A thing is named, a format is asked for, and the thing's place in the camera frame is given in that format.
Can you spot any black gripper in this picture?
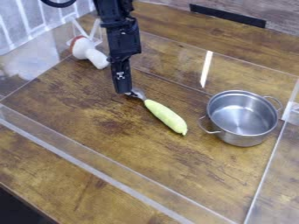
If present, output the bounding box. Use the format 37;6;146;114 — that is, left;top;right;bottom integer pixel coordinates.
100;17;141;94

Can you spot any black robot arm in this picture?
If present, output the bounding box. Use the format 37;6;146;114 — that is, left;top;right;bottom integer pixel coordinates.
93;0;141;94

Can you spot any white toy mushroom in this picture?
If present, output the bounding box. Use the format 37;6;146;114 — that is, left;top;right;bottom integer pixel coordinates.
69;36;108;69

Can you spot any clear acrylic stand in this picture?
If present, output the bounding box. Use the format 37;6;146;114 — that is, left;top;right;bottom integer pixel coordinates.
66;18;102;46

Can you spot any stainless steel pot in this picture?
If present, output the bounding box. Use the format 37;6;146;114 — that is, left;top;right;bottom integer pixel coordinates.
198;90;284;147

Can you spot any black strip on table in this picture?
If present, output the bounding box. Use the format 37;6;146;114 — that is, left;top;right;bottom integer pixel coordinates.
189;3;266;28

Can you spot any black cable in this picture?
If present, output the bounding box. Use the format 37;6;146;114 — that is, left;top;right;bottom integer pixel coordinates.
38;0;78;9

